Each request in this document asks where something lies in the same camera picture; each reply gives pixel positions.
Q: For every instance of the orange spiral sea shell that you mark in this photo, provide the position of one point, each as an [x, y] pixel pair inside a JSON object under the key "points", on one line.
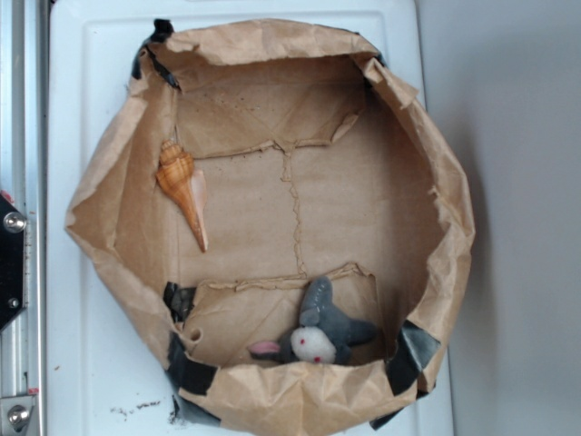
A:
{"points": [[185, 185]]}

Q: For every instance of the brown paper bag bin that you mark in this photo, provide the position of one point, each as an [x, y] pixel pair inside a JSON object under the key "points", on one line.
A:
{"points": [[318, 161]]}

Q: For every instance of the grey plush bunny toy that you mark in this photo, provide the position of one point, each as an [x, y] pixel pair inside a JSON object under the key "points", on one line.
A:
{"points": [[325, 333]]}

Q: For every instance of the white plastic tray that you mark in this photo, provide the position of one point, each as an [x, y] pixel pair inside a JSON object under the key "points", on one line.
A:
{"points": [[102, 377]]}

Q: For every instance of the black mounting bracket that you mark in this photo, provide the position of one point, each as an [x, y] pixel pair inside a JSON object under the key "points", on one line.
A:
{"points": [[12, 252]]}

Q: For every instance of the silver corner bracket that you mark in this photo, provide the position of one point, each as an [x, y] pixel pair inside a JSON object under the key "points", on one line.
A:
{"points": [[19, 416]]}

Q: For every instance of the aluminium frame rail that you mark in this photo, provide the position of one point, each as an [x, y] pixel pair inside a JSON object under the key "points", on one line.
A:
{"points": [[24, 38]]}

